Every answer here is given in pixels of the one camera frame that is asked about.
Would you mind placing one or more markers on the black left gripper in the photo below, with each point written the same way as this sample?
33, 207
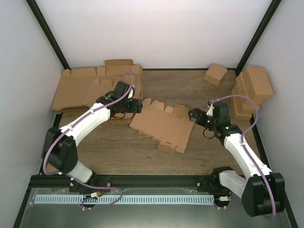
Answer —
137, 106

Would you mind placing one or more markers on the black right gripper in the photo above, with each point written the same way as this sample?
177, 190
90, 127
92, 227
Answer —
196, 111

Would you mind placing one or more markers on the brown cardboard box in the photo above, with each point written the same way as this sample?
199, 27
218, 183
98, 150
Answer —
170, 126

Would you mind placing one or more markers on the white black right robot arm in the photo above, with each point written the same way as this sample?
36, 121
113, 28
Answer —
260, 190

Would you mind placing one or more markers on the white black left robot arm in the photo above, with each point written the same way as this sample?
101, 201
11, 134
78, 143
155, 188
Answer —
60, 146

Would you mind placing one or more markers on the folded brown box tilted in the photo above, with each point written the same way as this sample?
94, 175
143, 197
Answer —
215, 74

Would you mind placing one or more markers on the lower folded brown box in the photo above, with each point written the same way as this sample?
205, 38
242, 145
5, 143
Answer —
236, 109

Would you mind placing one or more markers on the top folded brown box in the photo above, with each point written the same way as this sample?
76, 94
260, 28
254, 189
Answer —
265, 90

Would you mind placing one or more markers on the stack of flat cardboard blanks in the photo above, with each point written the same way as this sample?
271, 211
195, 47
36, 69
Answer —
78, 88

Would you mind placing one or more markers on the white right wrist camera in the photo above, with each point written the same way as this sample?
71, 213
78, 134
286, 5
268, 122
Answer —
210, 107

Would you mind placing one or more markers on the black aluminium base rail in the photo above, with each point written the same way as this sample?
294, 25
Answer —
201, 182

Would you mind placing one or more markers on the light blue slotted cable duct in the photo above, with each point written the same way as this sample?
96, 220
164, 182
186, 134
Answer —
127, 199

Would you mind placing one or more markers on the black right frame post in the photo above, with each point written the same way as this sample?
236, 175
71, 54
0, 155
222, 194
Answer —
273, 6

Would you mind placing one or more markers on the black frame post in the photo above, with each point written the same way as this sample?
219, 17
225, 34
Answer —
47, 31
273, 6

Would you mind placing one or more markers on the black left frame post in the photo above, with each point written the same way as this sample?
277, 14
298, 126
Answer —
47, 31

